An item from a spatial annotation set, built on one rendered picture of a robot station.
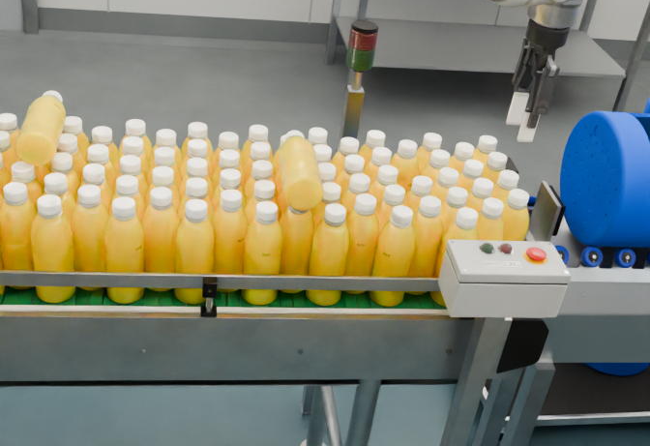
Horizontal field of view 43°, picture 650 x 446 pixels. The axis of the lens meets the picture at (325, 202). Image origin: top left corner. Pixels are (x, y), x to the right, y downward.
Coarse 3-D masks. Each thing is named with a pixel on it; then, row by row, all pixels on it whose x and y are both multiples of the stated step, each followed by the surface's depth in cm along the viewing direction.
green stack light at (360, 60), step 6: (348, 48) 190; (354, 48) 189; (348, 54) 191; (354, 54) 189; (360, 54) 189; (366, 54) 189; (372, 54) 190; (348, 60) 191; (354, 60) 190; (360, 60) 190; (366, 60) 190; (372, 60) 191; (348, 66) 192; (354, 66) 191; (360, 66) 190; (366, 66) 191
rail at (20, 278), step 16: (0, 272) 145; (16, 272) 146; (32, 272) 146; (48, 272) 147; (64, 272) 147; (80, 272) 148; (96, 272) 148; (112, 272) 149; (128, 272) 149; (240, 288) 154; (256, 288) 154; (272, 288) 155; (288, 288) 155; (304, 288) 156; (320, 288) 156; (336, 288) 156; (352, 288) 157; (368, 288) 157; (384, 288) 158; (400, 288) 158; (416, 288) 159; (432, 288) 159
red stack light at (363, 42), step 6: (354, 36) 187; (360, 36) 187; (366, 36) 186; (372, 36) 187; (348, 42) 190; (354, 42) 188; (360, 42) 187; (366, 42) 187; (372, 42) 188; (360, 48) 188; (366, 48) 188; (372, 48) 189
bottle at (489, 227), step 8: (480, 216) 161; (488, 216) 159; (496, 216) 160; (480, 224) 160; (488, 224) 160; (496, 224) 160; (480, 232) 160; (488, 232) 160; (496, 232) 160; (488, 240) 160; (496, 240) 161
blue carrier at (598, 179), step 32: (576, 128) 181; (608, 128) 167; (640, 128) 166; (576, 160) 180; (608, 160) 167; (640, 160) 162; (576, 192) 180; (608, 192) 166; (640, 192) 162; (576, 224) 179; (608, 224) 166; (640, 224) 165
